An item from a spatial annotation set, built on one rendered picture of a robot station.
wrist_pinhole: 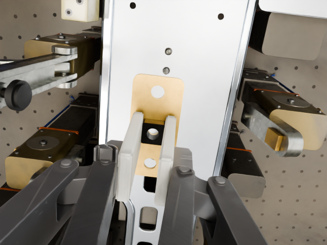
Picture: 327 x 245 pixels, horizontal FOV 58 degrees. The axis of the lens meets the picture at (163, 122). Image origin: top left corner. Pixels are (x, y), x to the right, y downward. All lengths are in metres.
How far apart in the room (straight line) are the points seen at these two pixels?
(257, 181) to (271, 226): 0.47
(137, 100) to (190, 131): 0.29
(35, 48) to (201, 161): 0.32
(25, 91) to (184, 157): 0.18
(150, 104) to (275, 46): 0.32
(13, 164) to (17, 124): 0.43
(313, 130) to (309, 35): 0.15
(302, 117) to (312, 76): 0.38
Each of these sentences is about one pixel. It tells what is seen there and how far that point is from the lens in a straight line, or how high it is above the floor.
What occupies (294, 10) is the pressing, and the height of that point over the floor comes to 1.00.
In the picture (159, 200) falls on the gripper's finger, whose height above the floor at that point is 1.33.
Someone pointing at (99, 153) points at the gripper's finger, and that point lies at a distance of 0.16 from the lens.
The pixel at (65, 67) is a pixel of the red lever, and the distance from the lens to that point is 0.43.
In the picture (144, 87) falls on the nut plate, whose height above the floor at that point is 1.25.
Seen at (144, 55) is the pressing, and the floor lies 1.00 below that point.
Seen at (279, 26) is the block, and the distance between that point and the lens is 0.51.
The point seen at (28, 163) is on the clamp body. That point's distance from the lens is 0.50.
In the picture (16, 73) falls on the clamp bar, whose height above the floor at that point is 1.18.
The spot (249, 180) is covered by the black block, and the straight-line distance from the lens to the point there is 0.57.
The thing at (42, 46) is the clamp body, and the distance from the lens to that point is 0.45.
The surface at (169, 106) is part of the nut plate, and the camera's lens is 0.22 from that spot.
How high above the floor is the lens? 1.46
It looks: 69 degrees down
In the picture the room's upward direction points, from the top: 173 degrees counter-clockwise
